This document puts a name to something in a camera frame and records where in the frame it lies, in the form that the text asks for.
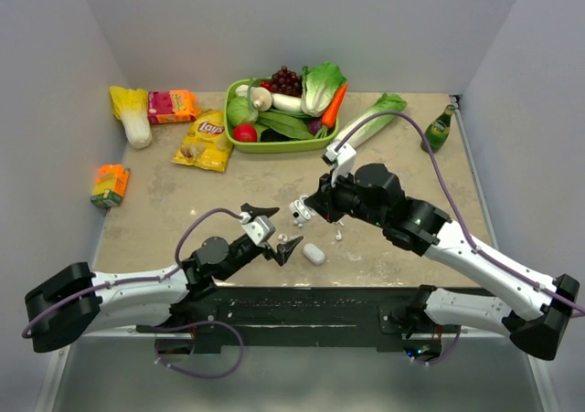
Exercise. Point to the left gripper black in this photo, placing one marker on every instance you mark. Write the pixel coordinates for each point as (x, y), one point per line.
(283, 250)

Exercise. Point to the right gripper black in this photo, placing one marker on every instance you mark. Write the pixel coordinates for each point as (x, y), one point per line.
(324, 199)

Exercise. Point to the white earbud charging case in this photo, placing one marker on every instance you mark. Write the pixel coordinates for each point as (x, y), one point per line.
(300, 211)

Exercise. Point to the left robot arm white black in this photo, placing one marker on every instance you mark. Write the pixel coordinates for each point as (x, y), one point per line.
(78, 300)

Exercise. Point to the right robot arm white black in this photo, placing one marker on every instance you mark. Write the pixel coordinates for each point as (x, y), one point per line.
(529, 308)

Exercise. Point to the closed white oval case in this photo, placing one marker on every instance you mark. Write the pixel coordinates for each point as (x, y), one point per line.
(315, 255)

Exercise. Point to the toy purple onion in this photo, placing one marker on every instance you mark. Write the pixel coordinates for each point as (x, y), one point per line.
(314, 126)

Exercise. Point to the green plastic basket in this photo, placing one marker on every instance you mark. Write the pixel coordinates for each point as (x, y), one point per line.
(291, 146)

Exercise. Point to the toy orange carrot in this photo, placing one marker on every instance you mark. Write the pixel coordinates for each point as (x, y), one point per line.
(329, 118)

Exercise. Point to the toy green leaf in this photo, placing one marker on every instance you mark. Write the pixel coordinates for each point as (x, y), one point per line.
(286, 125)

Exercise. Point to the toy red tomato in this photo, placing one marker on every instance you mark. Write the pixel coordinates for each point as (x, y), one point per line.
(245, 133)

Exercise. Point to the yellow Lays chips bag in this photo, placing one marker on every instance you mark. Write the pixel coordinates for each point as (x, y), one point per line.
(206, 144)

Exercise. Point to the green toy napa cabbage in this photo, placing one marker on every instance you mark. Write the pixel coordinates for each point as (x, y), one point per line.
(371, 121)

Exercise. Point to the toy white radish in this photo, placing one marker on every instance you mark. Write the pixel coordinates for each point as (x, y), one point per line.
(286, 103)

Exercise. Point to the toy cabbage in basket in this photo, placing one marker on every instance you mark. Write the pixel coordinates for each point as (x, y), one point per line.
(320, 84)

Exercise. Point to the green glass bottle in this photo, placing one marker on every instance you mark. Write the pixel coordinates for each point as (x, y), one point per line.
(438, 131)

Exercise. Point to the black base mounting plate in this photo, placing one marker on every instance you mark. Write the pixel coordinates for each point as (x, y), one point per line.
(379, 318)

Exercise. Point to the toy round green cabbage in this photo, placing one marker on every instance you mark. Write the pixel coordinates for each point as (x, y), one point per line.
(240, 112)

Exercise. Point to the toy mushroom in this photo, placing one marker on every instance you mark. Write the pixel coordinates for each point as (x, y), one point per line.
(260, 98)

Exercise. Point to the toy purple grapes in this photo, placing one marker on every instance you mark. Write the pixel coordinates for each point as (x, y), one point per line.
(285, 82)

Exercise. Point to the pink orange snack box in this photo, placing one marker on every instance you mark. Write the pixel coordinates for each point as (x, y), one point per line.
(173, 106)

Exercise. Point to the orange green small carton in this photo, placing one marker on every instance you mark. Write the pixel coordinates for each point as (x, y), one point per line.
(110, 186)

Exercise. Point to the yellow white toy cabbage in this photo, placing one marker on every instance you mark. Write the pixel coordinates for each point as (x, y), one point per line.
(130, 108)

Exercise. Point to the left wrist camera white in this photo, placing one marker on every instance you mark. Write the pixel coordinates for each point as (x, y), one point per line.
(258, 229)

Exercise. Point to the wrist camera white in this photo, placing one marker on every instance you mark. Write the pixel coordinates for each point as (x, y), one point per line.
(340, 158)
(258, 229)

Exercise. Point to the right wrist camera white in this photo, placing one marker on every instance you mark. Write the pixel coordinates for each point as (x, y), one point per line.
(340, 158)

